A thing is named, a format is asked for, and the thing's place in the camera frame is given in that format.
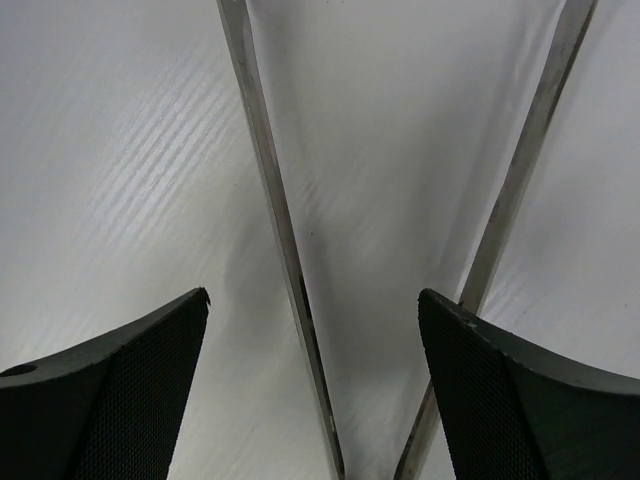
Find steel tongs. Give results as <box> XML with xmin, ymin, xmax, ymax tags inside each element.
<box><xmin>218</xmin><ymin>1</ymin><xmax>597</xmax><ymax>479</ymax></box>

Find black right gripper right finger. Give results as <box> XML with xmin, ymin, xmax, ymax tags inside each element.
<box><xmin>418</xmin><ymin>289</ymin><xmax>639</xmax><ymax>479</ymax></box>

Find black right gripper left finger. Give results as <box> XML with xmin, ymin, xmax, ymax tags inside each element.
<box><xmin>1</xmin><ymin>287</ymin><xmax>210</xmax><ymax>479</ymax></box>

